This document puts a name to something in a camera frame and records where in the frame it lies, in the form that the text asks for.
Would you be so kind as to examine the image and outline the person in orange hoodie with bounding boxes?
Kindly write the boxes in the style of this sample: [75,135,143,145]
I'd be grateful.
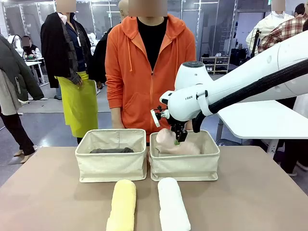
[105,0,197,143]

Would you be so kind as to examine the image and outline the seated person in varsity jacket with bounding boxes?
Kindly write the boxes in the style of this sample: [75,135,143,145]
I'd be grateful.
[21,35,42,59]

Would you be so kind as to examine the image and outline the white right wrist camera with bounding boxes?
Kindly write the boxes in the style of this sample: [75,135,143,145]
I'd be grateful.
[151,105,169,128]

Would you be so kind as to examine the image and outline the person in cream jacket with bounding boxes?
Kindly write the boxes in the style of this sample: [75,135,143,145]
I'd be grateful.
[245,0,295,56]

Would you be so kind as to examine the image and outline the white side table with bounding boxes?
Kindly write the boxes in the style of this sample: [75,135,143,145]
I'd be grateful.
[215,99,308,157]

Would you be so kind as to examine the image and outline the grey towel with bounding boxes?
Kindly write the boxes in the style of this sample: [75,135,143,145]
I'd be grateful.
[90,147,135,154]

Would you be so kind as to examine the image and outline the black luggage bags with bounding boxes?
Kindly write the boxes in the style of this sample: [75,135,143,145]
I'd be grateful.
[230,47,249,67]

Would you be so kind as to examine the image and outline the person's right hand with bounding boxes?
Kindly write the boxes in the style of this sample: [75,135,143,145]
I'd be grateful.
[111,106,125,129]

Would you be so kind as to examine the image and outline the pink towel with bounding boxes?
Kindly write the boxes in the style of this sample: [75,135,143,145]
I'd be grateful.
[155,128,201,155]

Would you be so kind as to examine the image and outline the person in plaid shirt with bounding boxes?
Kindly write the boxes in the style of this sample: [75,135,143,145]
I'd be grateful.
[258,3,308,54]

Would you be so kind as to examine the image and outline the black camera tripod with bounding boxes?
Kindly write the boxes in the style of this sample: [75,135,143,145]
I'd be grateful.
[249,27,263,59]

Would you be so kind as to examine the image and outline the black right arm cable sleeve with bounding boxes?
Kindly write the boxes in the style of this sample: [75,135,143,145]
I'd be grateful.
[192,58,308,134]

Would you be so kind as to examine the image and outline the white background desk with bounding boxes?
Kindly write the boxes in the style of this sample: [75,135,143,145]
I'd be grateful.
[24,57,47,85]

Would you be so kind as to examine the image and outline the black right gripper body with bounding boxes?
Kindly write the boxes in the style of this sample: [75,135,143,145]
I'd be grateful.
[170,121,189,135]

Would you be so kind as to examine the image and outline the white shoe rack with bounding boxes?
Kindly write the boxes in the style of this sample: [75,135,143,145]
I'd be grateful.
[201,55,230,75]

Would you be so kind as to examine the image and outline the white towel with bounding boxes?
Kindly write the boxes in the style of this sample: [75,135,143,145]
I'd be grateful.
[157,177,192,231]

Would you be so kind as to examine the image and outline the beige fabric basket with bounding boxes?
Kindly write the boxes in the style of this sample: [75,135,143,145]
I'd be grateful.
[75,128,147,183]
[149,129,220,182]

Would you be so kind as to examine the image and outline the person's right forearm orange sleeve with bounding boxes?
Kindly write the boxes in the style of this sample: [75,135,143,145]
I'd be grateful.
[105,74,124,109]

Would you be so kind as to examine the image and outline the yellow towel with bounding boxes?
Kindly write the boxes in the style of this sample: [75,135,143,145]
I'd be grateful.
[105,179,137,231]

